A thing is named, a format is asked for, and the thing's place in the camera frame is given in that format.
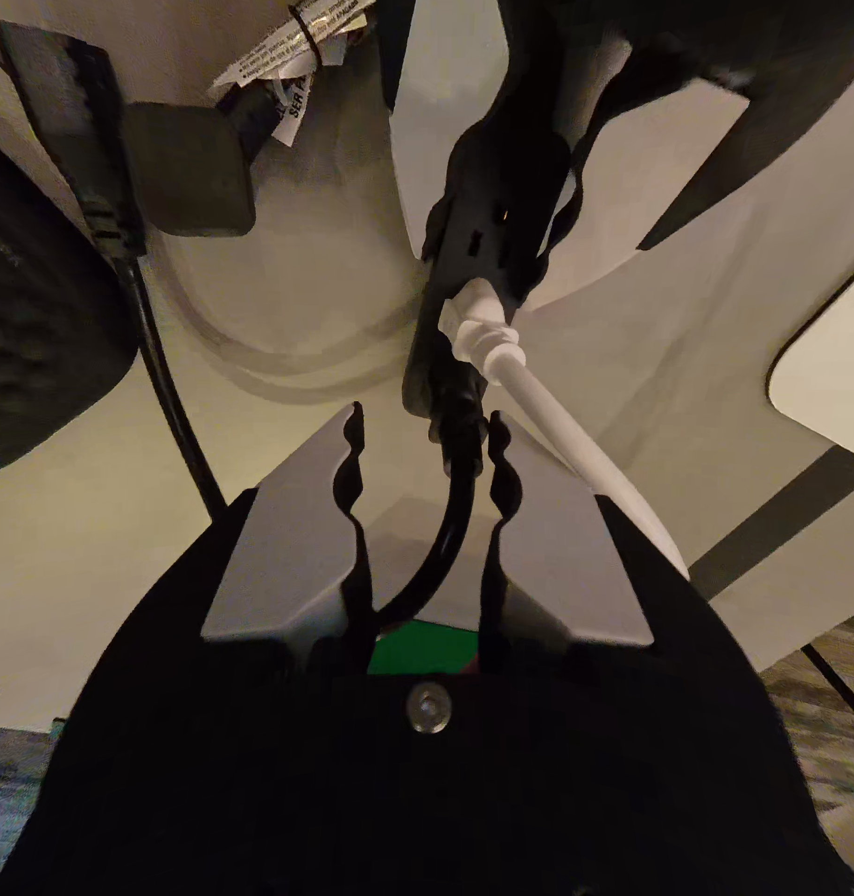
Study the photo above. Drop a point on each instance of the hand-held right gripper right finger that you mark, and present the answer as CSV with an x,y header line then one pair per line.
x,y
574,567

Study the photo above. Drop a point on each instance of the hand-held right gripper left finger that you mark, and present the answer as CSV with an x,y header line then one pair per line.
x,y
287,560

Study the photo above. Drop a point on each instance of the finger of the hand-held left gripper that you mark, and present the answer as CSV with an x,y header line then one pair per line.
x,y
651,154
441,70

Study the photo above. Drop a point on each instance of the black power strip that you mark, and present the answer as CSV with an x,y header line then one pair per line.
x,y
483,210

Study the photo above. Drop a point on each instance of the black power plug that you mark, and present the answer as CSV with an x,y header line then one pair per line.
x,y
458,420

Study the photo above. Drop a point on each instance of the white power plug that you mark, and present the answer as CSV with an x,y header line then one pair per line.
x,y
479,322

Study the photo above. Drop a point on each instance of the green plastic bin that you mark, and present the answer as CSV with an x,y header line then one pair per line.
x,y
420,651

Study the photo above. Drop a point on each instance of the black mesh pad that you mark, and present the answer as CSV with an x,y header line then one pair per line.
x,y
42,315

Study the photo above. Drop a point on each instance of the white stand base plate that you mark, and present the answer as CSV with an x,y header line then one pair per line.
x,y
833,378

